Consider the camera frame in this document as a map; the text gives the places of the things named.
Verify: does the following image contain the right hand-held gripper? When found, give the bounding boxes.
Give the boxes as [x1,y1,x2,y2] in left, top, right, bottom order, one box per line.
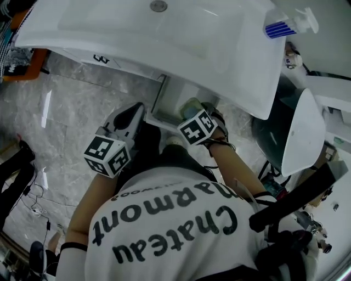
[177,102,229,146]

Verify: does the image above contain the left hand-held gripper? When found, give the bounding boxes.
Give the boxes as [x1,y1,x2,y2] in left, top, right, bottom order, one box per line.
[83,102,145,179]

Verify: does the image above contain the white drawer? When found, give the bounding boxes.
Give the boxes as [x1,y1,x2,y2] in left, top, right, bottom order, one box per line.
[145,74,222,133]

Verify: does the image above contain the person's right forearm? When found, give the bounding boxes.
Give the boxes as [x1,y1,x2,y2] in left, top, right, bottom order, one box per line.
[208,141,268,198]

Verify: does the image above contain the person's left forearm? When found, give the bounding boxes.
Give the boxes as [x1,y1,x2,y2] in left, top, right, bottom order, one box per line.
[64,172,121,245]

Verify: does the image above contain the person's black shorts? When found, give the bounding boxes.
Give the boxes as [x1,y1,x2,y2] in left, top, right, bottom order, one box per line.
[115,122,217,187]

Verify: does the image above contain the white vanity cabinet with sink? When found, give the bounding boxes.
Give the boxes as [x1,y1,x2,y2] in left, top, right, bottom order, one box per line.
[13,0,288,121]

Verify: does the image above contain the white oval bathtub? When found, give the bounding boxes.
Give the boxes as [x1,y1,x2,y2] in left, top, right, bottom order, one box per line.
[251,79,327,178]

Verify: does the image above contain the orange sofa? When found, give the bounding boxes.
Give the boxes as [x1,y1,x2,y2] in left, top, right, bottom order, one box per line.
[0,0,50,82]

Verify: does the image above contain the white paper cup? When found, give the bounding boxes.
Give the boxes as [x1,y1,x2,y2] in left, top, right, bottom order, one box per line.
[284,53,303,69]

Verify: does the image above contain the black small monitor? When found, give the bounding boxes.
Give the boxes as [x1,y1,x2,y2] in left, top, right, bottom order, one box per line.
[249,160,349,233]

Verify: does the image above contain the metal sink drain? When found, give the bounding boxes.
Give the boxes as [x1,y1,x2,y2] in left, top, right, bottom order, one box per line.
[150,0,168,12]

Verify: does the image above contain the black white striped blanket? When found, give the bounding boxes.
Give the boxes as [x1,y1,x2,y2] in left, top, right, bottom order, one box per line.
[0,0,35,77]

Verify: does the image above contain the blue striped spray bottle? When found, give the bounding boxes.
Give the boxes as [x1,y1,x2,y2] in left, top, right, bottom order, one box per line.
[264,7,320,39]

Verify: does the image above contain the large brown cardboard box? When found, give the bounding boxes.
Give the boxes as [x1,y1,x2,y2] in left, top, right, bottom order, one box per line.
[312,141,339,171]

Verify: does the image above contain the white printed t-shirt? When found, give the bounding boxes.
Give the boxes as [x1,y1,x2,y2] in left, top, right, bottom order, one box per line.
[56,166,319,281]

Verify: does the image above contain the black chest mount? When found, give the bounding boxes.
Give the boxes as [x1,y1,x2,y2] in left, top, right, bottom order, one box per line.
[256,230,313,281]

